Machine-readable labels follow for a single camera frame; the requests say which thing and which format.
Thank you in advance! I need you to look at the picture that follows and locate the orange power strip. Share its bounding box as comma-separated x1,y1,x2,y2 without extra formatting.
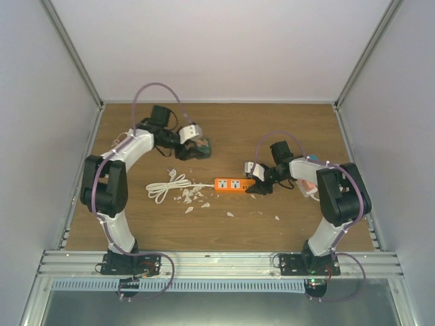
214,178,256,194

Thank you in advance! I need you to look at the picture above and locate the pink charger plug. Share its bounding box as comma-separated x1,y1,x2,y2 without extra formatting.
298,180,317,192

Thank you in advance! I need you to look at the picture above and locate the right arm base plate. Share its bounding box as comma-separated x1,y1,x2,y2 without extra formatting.
278,253,341,276

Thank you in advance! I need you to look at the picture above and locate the right aluminium frame post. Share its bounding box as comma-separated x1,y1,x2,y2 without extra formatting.
333,0,403,111

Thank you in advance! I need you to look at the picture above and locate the green dragon cube plug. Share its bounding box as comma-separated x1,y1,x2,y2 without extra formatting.
194,137,212,160

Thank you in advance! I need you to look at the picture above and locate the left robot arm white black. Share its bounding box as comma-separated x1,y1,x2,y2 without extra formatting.
80,105,211,274

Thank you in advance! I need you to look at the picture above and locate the left aluminium frame post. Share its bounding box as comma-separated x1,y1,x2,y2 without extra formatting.
39,0,104,111

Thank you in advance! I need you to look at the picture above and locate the grey slotted cable duct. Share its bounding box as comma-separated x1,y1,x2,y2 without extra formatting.
52,278,305,294

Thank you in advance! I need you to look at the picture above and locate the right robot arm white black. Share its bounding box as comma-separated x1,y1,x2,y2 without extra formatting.
244,141,372,275

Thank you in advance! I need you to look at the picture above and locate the white pink power strip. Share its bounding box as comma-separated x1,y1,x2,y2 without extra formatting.
296,179,319,202

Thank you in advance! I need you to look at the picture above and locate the aluminium frame post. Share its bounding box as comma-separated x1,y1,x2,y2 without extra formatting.
333,0,403,111
39,0,104,111

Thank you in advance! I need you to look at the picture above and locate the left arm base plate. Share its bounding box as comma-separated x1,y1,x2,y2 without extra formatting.
94,251,161,277

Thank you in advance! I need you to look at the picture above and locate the aluminium front rail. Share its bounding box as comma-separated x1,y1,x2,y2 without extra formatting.
37,251,404,279

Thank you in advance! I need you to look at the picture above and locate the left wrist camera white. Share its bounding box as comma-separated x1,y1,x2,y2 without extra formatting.
178,124,203,144

